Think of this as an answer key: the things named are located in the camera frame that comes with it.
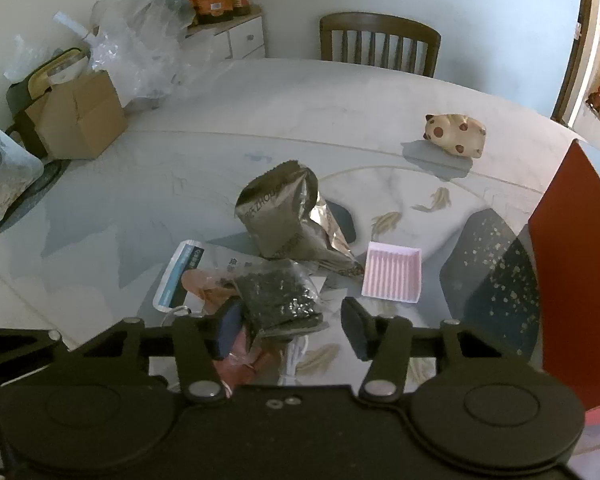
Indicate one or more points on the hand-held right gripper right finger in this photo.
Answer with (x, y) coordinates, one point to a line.
(356, 330)

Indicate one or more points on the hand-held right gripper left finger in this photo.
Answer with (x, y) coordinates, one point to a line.
(228, 330)

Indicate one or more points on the dark granule packet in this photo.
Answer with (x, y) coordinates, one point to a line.
(275, 295)

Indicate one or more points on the blue white sausage packet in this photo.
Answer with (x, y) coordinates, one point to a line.
(175, 270)

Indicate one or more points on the silver foil bag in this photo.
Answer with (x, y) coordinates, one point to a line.
(280, 210)

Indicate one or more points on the orange white cardboard box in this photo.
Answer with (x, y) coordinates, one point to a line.
(570, 260)

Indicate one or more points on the white desktop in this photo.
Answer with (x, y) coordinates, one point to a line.
(280, 125)

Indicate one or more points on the pink ribbed tray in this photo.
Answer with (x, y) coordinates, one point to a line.
(392, 272)

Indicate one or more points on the brown cardboard box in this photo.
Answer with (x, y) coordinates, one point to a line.
(80, 120)

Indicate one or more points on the white plastic bag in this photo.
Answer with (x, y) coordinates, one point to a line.
(10, 175)

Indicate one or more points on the small white cabinet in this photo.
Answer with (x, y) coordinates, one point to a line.
(240, 40)

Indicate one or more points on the clear plastic bags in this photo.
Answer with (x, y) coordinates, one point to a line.
(130, 45)

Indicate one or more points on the brown wooden chair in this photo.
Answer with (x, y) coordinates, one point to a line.
(380, 22)

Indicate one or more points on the yellow plastic tray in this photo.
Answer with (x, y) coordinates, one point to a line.
(37, 80)

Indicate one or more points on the dark glass jar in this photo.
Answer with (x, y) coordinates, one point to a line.
(239, 2)

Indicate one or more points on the brown door frame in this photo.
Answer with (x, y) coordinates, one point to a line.
(572, 60)

